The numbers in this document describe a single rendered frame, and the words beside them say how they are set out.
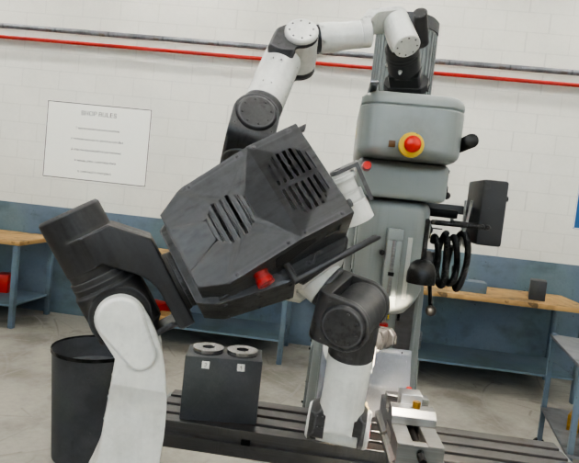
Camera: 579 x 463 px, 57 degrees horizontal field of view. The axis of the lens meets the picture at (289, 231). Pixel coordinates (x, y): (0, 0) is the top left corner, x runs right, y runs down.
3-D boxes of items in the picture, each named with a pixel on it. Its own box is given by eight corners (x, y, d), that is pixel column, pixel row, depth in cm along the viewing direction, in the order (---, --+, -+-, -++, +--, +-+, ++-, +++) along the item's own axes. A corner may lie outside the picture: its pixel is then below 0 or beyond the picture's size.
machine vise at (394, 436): (448, 476, 136) (452, 434, 135) (389, 468, 137) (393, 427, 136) (421, 419, 171) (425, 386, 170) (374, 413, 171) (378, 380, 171)
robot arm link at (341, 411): (364, 471, 106) (382, 371, 99) (300, 457, 107) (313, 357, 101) (366, 435, 117) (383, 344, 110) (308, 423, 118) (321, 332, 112)
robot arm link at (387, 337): (399, 322, 150) (386, 330, 139) (394, 356, 150) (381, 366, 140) (357, 314, 156) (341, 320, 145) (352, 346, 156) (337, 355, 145)
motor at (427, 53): (432, 118, 165) (445, 13, 163) (368, 112, 167) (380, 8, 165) (422, 127, 185) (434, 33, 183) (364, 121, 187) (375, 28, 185)
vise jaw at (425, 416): (436, 428, 147) (437, 414, 147) (391, 423, 148) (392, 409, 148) (431, 420, 153) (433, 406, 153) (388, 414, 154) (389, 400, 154)
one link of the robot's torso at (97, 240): (28, 228, 90) (127, 183, 93) (42, 222, 102) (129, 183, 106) (108, 368, 95) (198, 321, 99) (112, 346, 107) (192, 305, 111)
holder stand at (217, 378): (255, 425, 154) (263, 357, 152) (178, 419, 152) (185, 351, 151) (255, 408, 166) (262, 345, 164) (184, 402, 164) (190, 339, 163)
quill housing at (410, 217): (423, 320, 145) (437, 203, 143) (346, 310, 147) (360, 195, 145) (413, 306, 164) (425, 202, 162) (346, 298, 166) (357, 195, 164)
